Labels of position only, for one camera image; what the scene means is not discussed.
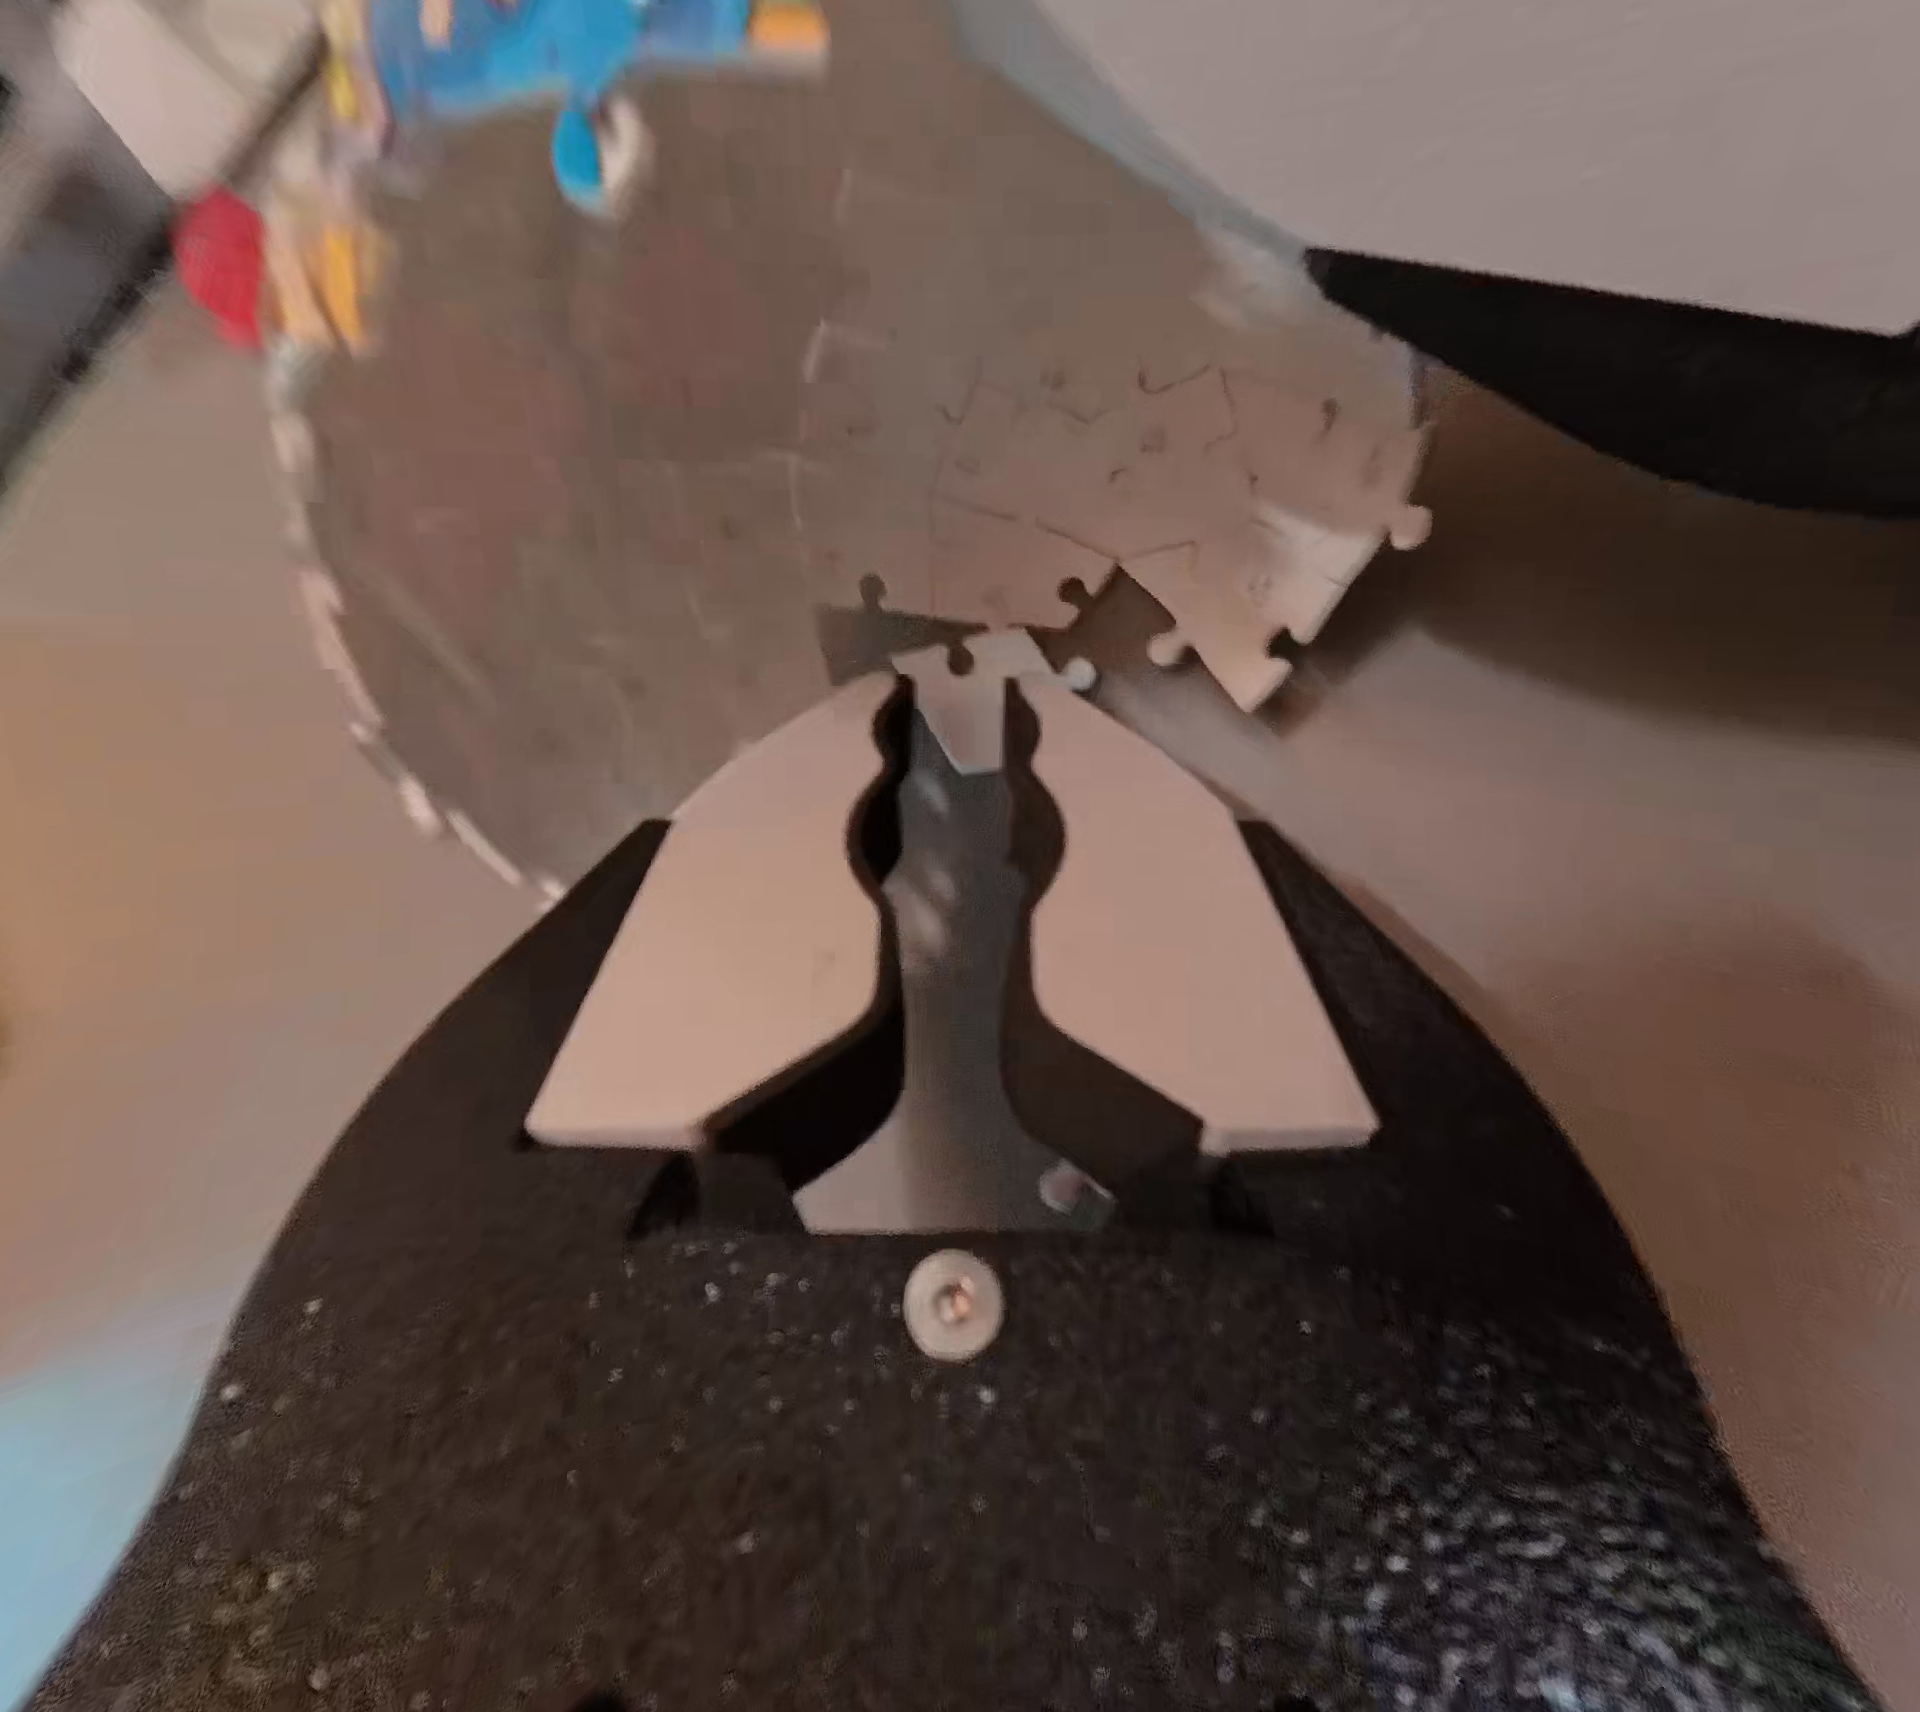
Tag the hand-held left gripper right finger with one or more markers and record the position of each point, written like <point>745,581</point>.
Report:
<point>1188,979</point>

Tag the red plastic object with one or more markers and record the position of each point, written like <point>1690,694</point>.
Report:
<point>228,257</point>

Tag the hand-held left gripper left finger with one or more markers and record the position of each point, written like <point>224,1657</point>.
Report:
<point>720,979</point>

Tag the grey metal frame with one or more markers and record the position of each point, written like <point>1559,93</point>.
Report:
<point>60,242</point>

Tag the partly built puzzle ball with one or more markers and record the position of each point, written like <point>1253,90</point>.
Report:
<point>601,464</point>

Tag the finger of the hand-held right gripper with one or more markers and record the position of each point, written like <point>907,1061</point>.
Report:
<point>1500,62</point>

